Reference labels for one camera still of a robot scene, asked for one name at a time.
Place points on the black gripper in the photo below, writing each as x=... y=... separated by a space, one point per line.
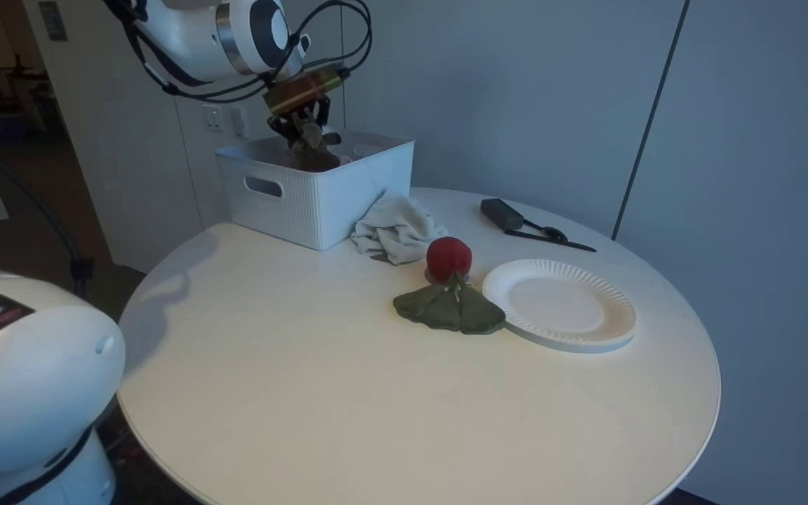
x=300 y=111

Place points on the beige towel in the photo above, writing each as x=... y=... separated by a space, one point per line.
x=394 y=232

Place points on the red beetroot plushy green leaves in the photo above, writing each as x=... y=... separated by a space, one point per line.
x=447 y=258

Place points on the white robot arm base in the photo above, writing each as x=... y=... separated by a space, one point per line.
x=22 y=393

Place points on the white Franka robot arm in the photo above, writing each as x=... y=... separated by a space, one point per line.
x=210 y=31

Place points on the white ribbed plastic basket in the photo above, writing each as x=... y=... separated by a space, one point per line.
x=321 y=199

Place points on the black handheld tool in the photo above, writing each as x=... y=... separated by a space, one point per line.
x=507 y=216

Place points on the white paper plate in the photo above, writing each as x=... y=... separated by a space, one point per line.
x=569 y=306

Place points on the small wall sign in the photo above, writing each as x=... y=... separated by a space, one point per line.
x=51 y=17

